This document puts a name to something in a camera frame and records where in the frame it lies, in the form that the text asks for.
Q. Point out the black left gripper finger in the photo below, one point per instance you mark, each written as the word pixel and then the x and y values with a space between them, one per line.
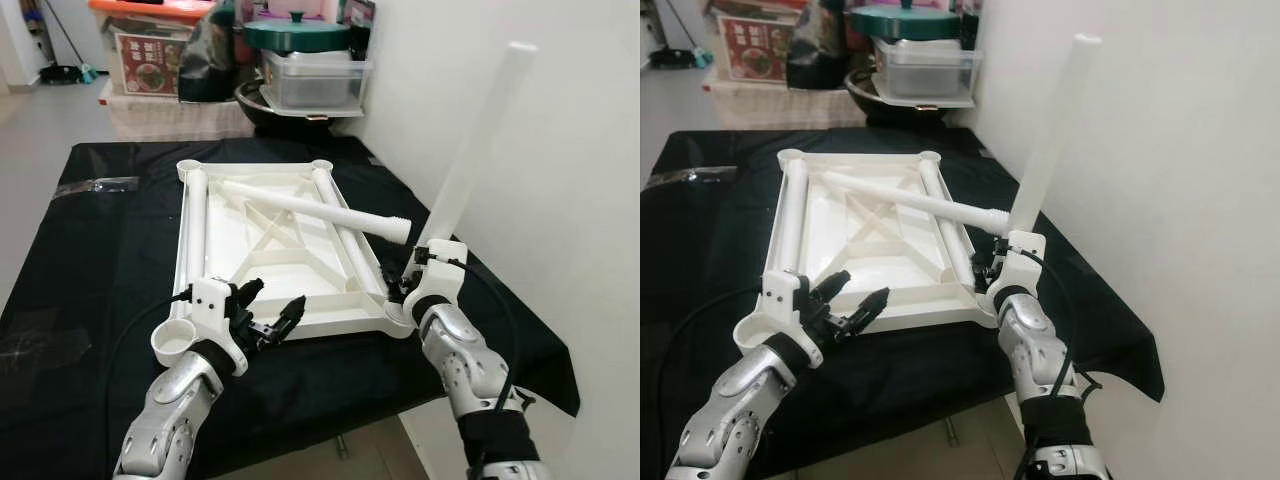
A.
pixel 288 318
pixel 869 308
pixel 250 293
pixel 834 285

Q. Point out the white plastic table leg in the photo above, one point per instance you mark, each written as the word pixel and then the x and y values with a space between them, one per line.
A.
pixel 195 225
pixel 795 215
pixel 915 200
pixel 1055 130
pixel 960 250
pixel 364 262
pixel 480 140
pixel 310 207

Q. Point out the white plastic children table top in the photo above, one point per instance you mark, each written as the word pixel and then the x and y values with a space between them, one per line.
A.
pixel 250 230
pixel 850 225

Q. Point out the black tablecloth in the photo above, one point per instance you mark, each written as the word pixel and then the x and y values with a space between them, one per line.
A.
pixel 900 380
pixel 90 270

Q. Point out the black wok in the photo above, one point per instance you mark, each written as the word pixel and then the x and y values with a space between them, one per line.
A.
pixel 280 123
pixel 890 113

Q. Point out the clear tape strip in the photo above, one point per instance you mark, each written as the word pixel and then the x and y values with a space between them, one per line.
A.
pixel 690 176
pixel 95 186

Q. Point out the low translucent storage box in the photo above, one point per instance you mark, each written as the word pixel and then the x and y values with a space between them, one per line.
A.
pixel 175 118
pixel 780 105

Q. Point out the clear plastic container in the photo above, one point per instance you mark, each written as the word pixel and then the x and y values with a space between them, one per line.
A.
pixel 930 70
pixel 318 82

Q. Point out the large grey tape patch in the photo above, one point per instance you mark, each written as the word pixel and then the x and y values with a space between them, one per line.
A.
pixel 40 345

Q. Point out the red printed carton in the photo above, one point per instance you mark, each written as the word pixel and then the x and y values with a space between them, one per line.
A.
pixel 757 50
pixel 150 65

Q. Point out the green cooking pot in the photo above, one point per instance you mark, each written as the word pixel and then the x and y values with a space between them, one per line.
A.
pixel 908 22
pixel 298 35

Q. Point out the broom with dustpan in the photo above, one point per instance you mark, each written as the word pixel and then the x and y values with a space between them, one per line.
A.
pixel 680 58
pixel 68 75

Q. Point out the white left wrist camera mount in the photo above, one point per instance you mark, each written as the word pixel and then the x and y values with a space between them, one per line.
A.
pixel 212 300
pixel 782 295

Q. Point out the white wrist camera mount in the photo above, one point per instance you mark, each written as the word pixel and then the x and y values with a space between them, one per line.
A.
pixel 1020 260
pixel 782 295
pixel 212 300
pixel 440 275

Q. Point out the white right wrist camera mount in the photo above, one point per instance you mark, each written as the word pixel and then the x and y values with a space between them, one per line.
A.
pixel 440 275
pixel 1020 260

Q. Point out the metal folding table frame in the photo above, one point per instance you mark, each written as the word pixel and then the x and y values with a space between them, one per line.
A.
pixel 341 445
pixel 949 430

